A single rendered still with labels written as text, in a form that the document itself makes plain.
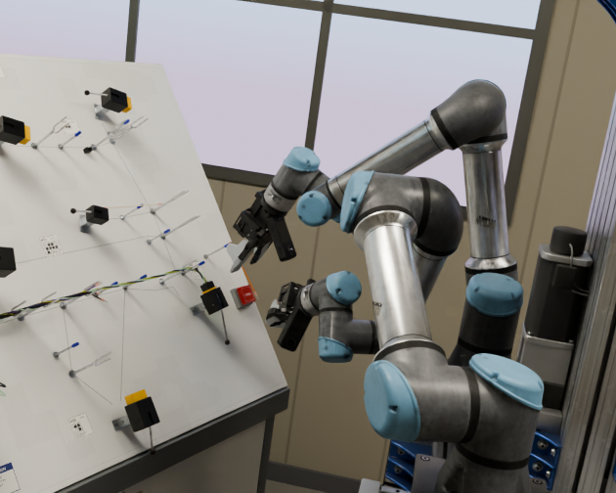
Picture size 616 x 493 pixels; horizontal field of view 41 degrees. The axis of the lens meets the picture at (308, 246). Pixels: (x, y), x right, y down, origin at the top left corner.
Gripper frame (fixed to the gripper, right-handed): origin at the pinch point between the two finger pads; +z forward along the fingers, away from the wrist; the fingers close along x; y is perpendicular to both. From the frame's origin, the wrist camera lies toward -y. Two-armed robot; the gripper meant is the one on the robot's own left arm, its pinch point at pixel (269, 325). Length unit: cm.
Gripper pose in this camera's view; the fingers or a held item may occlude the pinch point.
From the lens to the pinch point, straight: 209.3
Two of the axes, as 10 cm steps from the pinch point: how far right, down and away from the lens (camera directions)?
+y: 2.2, -8.8, 4.2
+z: -5.2, 2.6, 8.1
